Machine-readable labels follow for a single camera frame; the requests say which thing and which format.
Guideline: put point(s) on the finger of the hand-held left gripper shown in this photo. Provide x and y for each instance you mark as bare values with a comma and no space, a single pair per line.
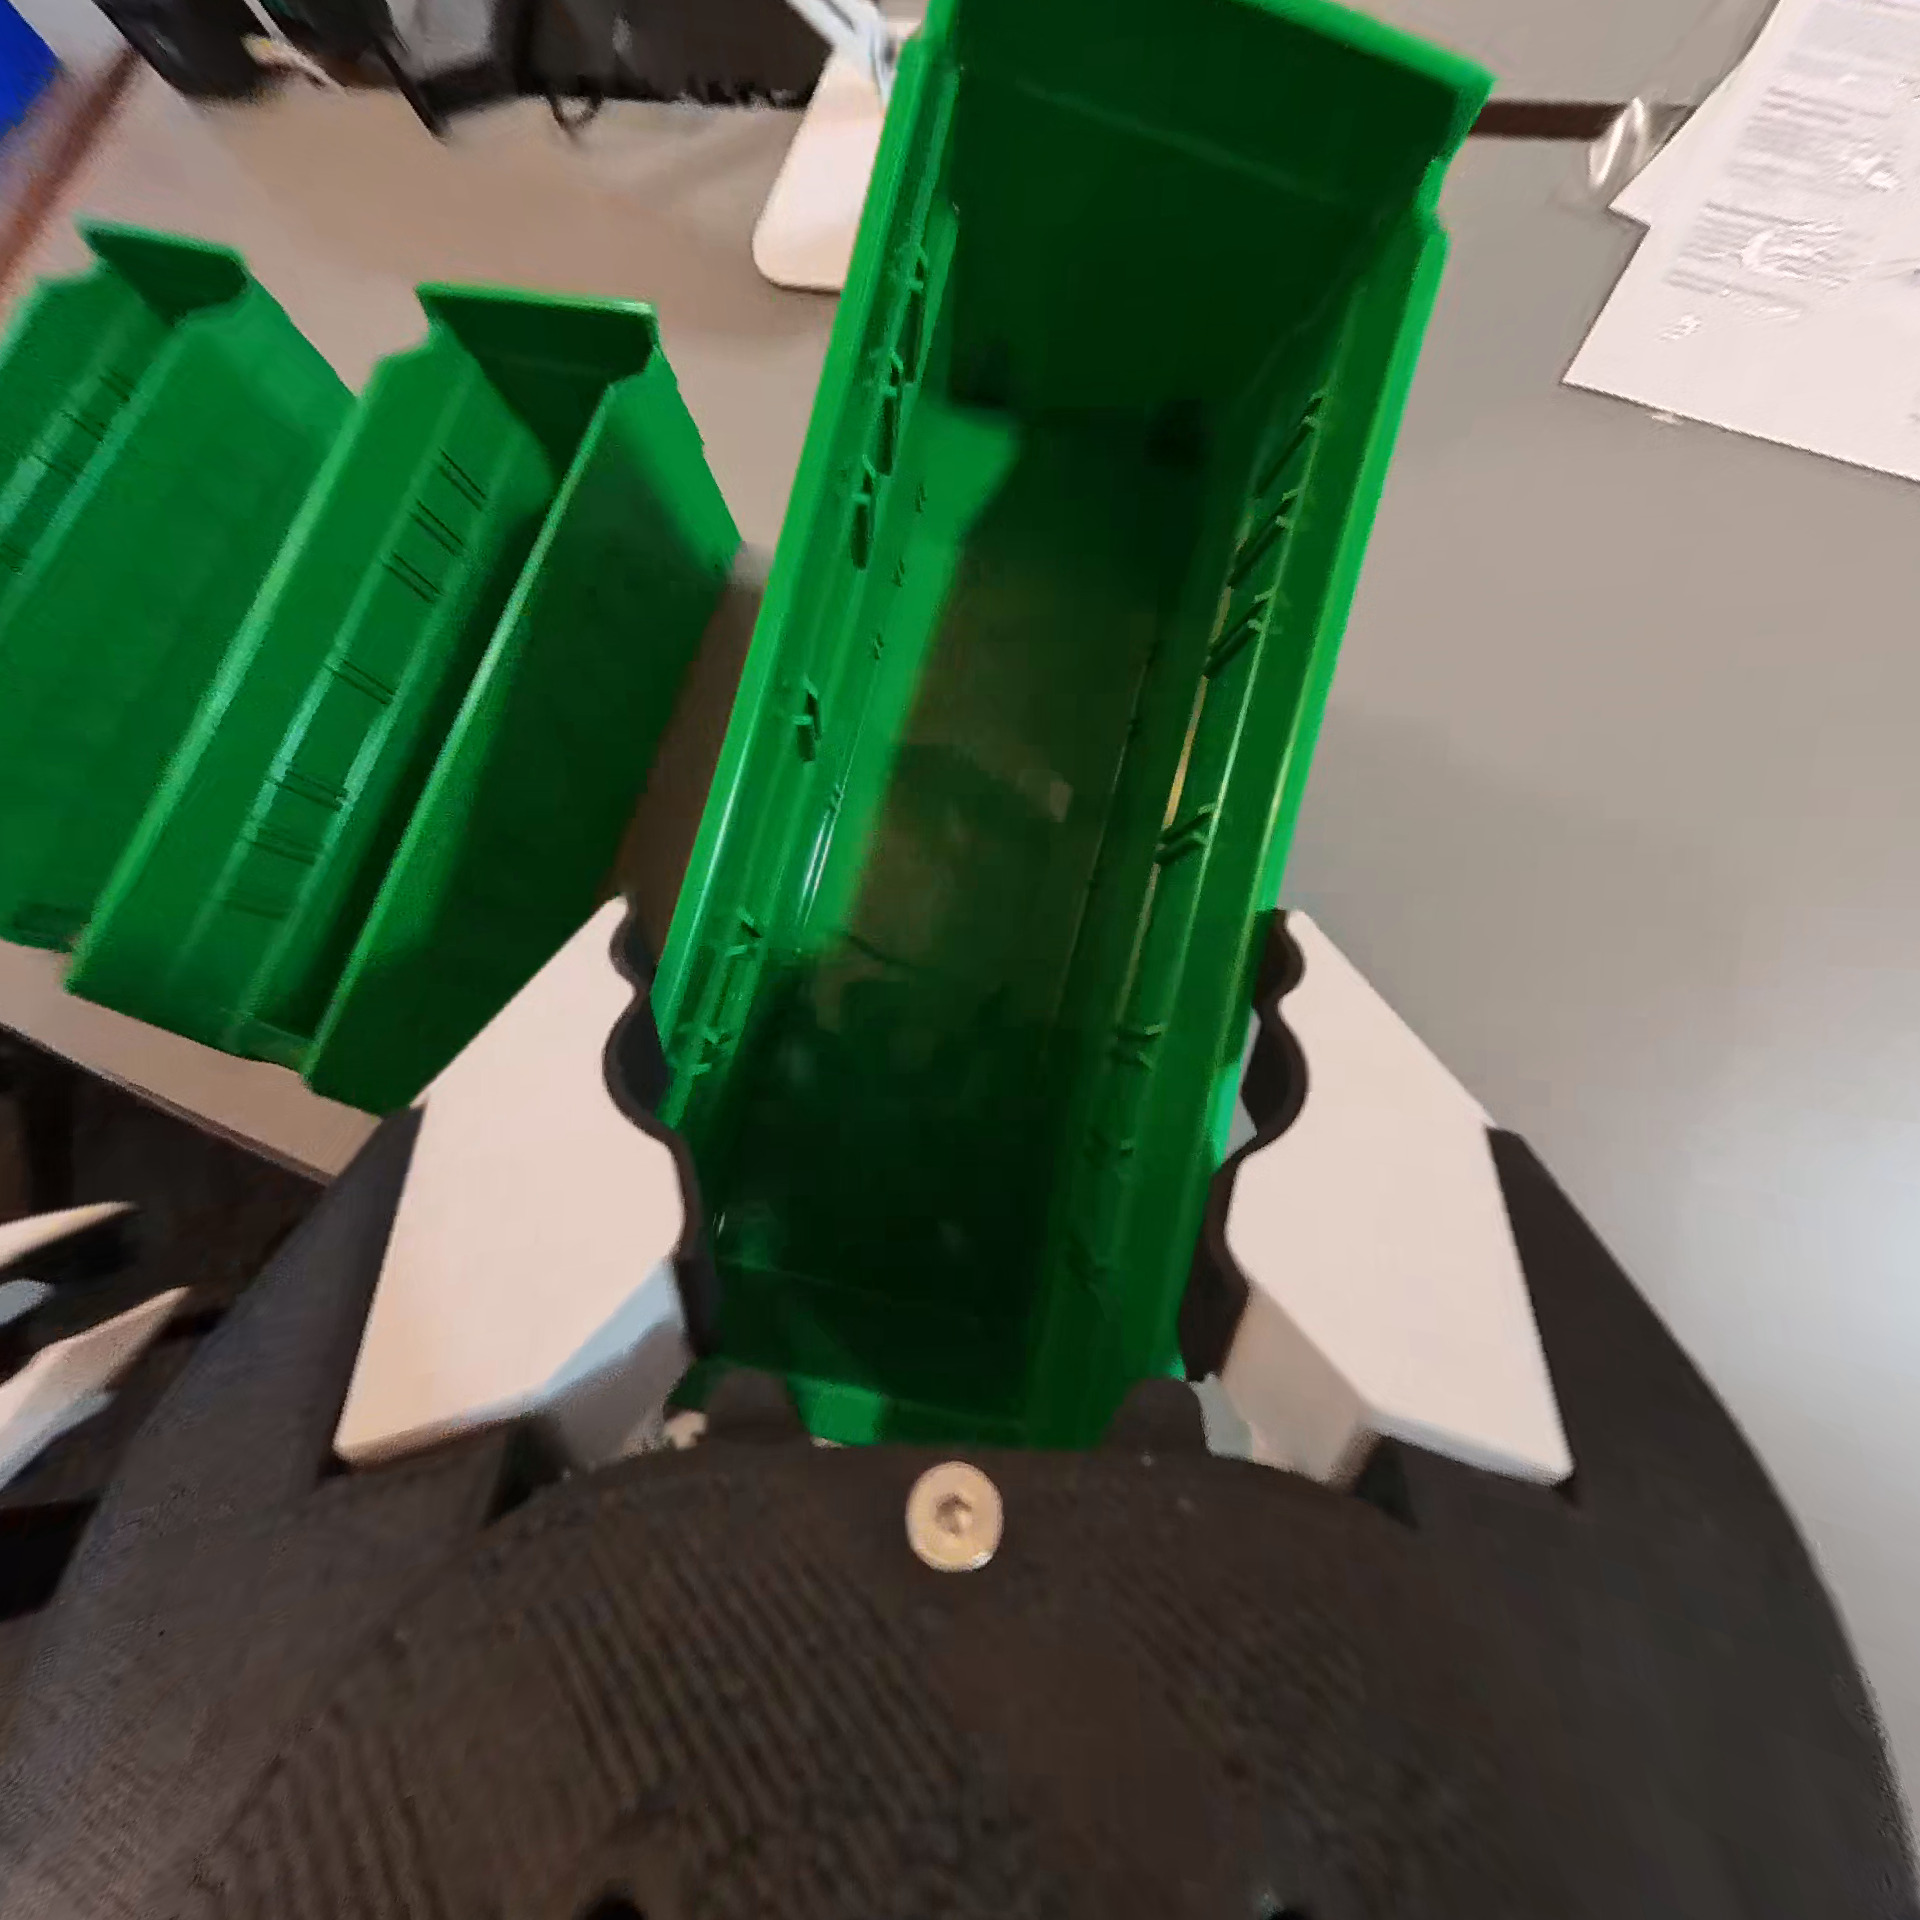
77,1371
53,1240

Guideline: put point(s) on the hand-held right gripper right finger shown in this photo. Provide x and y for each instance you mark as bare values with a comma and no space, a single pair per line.
1393,1262

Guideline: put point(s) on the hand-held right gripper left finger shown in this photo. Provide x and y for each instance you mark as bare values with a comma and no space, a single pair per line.
494,1248

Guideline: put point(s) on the green plastic bin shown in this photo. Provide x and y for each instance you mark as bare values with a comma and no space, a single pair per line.
494,752
134,600
1082,227

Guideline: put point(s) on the white instruction paper sheet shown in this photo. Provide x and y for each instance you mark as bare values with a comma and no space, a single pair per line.
1768,299

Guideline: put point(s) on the black charger device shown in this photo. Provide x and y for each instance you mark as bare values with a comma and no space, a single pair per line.
183,43

